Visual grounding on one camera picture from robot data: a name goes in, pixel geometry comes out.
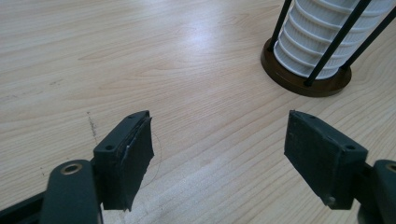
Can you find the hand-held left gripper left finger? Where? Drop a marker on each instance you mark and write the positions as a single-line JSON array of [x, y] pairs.
[[124, 161]]

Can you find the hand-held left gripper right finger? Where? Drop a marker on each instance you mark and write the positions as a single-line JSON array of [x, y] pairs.
[[323, 161]]

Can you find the brown cup holder black rods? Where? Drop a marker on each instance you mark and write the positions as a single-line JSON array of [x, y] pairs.
[[311, 88]]

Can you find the stack of white paper cups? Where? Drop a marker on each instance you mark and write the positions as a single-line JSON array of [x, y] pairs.
[[311, 37]]

